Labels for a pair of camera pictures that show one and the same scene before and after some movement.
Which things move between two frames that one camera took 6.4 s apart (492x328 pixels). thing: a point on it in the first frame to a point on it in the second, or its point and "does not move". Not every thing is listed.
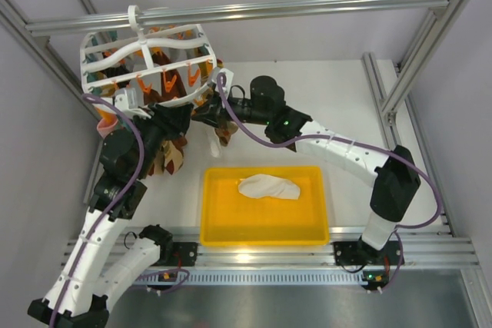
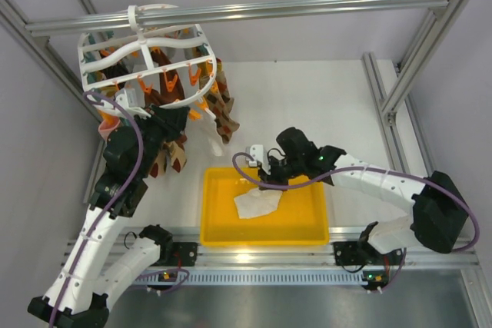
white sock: (214, 143) does not move
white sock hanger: (161, 65) does not move
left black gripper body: (170, 125) does not move
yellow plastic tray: (230, 218) does not move
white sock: (260, 185) to (257, 202)
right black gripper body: (222, 115) to (281, 170)
